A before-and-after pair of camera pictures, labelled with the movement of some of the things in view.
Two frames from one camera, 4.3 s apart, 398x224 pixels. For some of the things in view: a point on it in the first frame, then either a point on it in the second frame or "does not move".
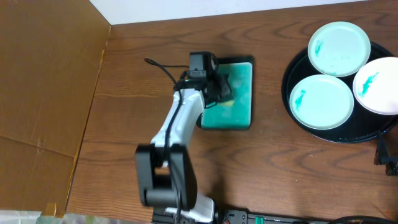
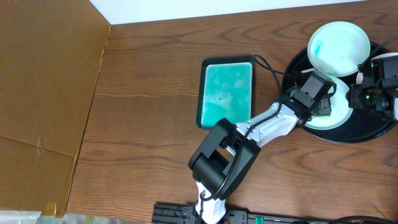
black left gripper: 222,90 to 324,106
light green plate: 339,49 does not move
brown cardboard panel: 51,53 does not move
